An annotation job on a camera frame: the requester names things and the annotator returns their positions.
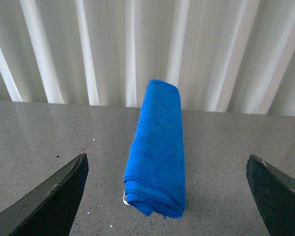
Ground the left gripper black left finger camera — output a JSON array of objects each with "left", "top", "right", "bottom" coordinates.
[{"left": 0, "top": 153, "right": 89, "bottom": 236}]

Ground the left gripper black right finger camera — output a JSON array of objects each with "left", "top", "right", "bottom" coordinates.
[{"left": 246, "top": 154, "right": 295, "bottom": 236}]

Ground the blue microfiber cloth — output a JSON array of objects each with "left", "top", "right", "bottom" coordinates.
[{"left": 124, "top": 79, "right": 186, "bottom": 219}]

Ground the white pleated curtain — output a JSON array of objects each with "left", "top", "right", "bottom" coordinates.
[{"left": 0, "top": 0, "right": 295, "bottom": 116}]

